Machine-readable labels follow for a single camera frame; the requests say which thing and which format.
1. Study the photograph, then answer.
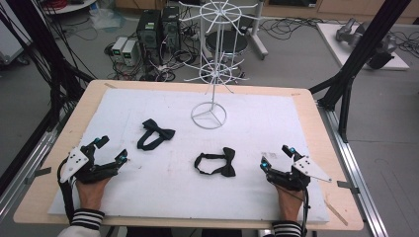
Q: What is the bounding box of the white foam mat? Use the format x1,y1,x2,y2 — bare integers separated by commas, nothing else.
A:
47,88,330,225

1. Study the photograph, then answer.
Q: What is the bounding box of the thin wooden stick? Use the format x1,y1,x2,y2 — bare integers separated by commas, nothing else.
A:
324,198,349,227

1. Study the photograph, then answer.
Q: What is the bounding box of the tangle of floor cables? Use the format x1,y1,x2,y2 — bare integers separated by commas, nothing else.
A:
104,42,201,83
260,16,330,42

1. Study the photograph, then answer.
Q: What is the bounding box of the person's left hand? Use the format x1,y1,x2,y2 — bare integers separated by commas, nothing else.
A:
76,177,112,211

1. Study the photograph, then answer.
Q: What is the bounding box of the hand-held gripper black cable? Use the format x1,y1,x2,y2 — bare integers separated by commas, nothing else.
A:
56,157,77,225
299,184,311,237

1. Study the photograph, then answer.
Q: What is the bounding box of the white wire display rack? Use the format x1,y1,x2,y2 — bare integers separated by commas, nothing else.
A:
178,0,261,130

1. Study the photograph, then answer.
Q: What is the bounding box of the grey bench power supply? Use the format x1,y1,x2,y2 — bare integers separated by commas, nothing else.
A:
122,39,141,67
111,37,128,63

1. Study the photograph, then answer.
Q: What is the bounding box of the right hand-held gripper black cable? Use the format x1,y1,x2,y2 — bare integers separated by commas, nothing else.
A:
299,184,311,237

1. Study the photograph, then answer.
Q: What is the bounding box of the black bow tie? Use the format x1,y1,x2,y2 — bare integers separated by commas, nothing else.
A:
194,146,237,178
136,118,176,152

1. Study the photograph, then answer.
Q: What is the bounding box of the round white table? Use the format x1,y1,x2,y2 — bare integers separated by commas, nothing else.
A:
42,0,98,15

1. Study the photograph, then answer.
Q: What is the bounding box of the grey metal clamp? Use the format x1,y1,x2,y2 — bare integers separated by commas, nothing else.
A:
24,166,52,186
336,180,361,196

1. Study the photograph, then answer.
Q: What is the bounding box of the white stand base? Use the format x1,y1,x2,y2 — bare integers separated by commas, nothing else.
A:
246,0,270,61

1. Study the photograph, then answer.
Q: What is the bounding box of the person's right hand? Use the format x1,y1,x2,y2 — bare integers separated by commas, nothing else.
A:
275,186,305,222

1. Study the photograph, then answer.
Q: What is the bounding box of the aluminium rail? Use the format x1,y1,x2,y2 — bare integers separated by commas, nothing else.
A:
317,102,389,237
0,127,72,221

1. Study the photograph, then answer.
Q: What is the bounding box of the white flat platform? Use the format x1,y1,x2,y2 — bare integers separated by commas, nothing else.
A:
315,22,410,71

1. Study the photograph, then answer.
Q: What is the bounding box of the clear plastic bag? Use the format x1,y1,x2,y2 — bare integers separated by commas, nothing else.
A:
89,8,126,32

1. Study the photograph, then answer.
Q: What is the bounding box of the left hand-held gripper black cable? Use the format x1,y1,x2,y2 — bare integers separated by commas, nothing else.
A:
56,157,77,225

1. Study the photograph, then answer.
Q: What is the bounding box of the black round stool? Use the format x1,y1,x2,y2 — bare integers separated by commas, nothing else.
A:
205,31,250,56

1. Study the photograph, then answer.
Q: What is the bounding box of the black metal frame strut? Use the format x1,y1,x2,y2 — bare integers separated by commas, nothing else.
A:
309,0,413,144
0,0,97,132

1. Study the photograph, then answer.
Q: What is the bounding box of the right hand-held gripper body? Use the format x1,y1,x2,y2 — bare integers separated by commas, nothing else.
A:
266,155,333,192

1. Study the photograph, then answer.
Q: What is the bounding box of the black computer tower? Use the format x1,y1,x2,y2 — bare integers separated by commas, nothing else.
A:
136,9,162,64
161,5,182,52

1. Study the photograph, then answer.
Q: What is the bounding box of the grey equipment case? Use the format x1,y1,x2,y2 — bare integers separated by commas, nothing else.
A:
0,19,33,66

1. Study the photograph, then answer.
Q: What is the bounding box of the grey robot device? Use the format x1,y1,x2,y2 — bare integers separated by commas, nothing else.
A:
335,18,398,70

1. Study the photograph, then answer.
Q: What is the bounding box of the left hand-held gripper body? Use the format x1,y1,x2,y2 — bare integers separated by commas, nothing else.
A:
59,146,120,185

